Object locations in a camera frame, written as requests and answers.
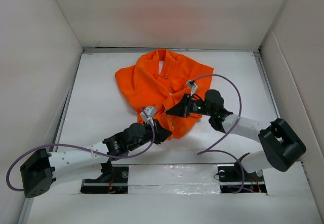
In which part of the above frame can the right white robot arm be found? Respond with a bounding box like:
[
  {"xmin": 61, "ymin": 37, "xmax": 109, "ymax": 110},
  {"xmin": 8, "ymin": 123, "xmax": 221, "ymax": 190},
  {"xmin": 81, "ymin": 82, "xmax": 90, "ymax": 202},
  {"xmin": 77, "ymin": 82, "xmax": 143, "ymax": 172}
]
[{"xmin": 166, "ymin": 89, "xmax": 307, "ymax": 181}]

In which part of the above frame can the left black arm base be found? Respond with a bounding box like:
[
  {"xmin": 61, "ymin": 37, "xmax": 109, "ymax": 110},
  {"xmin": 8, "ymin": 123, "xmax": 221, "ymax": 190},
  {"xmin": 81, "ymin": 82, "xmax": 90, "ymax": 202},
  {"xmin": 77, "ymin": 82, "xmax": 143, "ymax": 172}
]
[{"xmin": 80, "ymin": 162, "xmax": 129, "ymax": 195}]

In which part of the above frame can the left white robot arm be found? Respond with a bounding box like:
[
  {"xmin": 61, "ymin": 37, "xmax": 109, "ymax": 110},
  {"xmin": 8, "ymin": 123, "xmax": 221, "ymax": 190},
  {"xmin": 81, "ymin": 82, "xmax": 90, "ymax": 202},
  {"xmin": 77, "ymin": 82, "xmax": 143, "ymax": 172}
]
[{"xmin": 20, "ymin": 119, "xmax": 172, "ymax": 198}]

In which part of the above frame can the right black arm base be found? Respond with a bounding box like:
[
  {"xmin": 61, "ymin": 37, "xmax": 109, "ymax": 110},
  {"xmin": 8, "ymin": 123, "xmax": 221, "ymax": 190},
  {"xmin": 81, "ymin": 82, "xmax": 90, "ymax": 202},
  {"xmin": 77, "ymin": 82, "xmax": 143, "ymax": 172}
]
[{"xmin": 214, "ymin": 165, "xmax": 267, "ymax": 194}]

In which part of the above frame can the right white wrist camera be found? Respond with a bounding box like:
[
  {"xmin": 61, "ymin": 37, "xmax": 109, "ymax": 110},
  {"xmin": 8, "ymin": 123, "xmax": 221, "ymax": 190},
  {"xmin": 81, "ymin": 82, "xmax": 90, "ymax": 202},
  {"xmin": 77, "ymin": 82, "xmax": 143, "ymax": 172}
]
[{"xmin": 186, "ymin": 80, "xmax": 198, "ymax": 96}]

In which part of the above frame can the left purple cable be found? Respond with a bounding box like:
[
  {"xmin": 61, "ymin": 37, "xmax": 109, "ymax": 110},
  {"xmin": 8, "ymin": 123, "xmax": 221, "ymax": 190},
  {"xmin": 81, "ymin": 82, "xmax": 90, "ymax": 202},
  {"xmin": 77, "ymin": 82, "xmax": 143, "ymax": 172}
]
[{"xmin": 5, "ymin": 107, "xmax": 155, "ymax": 192}]

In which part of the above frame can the orange zip jacket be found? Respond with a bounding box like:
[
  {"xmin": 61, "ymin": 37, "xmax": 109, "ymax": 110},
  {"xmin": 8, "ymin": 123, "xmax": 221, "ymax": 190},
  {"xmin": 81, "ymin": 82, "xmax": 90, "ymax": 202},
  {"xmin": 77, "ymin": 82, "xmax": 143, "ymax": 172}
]
[{"xmin": 115, "ymin": 49, "xmax": 214, "ymax": 139}]

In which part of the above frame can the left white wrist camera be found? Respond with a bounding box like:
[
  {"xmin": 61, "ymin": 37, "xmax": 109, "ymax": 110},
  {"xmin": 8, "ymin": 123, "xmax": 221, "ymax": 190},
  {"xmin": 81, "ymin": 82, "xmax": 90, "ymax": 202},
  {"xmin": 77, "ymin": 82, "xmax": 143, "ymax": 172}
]
[{"xmin": 140, "ymin": 106, "xmax": 156, "ymax": 124}]

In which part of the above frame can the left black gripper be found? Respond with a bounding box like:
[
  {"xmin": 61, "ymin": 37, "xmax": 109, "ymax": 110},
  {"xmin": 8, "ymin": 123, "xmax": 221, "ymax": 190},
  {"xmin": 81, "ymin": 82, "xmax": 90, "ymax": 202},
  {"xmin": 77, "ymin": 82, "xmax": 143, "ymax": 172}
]
[{"xmin": 128, "ymin": 119, "xmax": 172, "ymax": 152}]

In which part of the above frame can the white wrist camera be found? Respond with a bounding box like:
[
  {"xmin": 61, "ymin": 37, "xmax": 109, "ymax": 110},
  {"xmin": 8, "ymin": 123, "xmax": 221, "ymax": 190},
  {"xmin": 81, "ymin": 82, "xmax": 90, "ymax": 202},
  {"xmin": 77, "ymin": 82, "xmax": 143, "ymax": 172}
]
[
  {"xmin": 140, "ymin": 106, "xmax": 156, "ymax": 124},
  {"xmin": 186, "ymin": 80, "xmax": 198, "ymax": 96}
]

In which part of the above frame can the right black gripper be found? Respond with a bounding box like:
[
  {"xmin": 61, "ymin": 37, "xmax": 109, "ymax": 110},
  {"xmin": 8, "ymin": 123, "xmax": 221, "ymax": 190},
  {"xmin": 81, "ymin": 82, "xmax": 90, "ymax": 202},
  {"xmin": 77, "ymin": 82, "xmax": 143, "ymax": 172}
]
[{"xmin": 167, "ymin": 92, "xmax": 214, "ymax": 116}]

